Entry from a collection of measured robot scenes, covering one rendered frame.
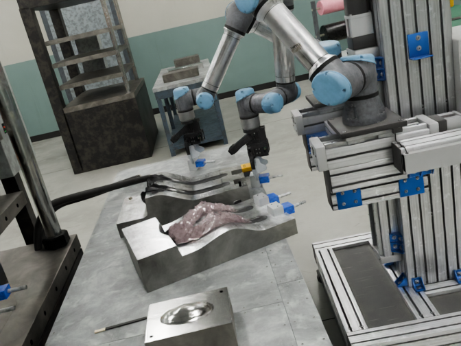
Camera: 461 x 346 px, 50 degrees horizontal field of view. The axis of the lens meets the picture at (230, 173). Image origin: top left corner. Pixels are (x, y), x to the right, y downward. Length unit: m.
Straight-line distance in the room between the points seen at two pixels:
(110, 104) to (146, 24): 2.78
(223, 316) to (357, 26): 1.23
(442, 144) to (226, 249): 0.79
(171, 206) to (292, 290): 0.66
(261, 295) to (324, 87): 0.68
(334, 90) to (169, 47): 6.83
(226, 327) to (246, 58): 7.42
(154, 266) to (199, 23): 7.05
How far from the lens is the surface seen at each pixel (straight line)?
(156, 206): 1.81
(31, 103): 8.82
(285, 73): 1.89
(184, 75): 5.73
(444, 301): 2.25
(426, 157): 1.71
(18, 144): 1.92
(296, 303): 1.27
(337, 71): 1.60
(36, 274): 1.88
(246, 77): 8.41
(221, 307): 1.19
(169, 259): 1.44
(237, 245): 1.50
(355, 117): 1.75
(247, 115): 1.90
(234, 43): 2.14
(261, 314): 1.26
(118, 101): 5.78
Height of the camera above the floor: 1.53
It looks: 19 degrees down
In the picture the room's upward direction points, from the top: 13 degrees counter-clockwise
